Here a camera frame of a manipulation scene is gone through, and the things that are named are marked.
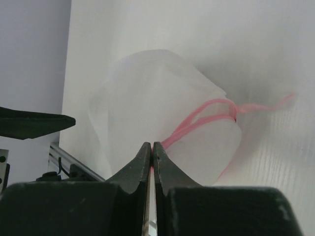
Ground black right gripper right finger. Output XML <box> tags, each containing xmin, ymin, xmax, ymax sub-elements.
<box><xmin>152</xmin><ymin>142</ymin><xmax>302</xmax><ymax>236</ymax></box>

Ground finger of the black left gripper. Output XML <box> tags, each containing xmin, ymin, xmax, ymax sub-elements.
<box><xmin>0</xmin><ymin>107</ymin><xmax>76</xmax><ymax>140</ymax></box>

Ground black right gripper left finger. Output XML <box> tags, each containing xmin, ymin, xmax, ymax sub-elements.
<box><xmin>0</xmin><ymin>143</ymin><xmax>151</xmax><ymax>236</ymax></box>

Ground aluminium mounting rail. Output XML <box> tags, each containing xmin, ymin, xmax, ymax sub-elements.
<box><xmin>48</xmin><ymin>143</ymin><xmax>105</xmax><ymax>181</ymax></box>

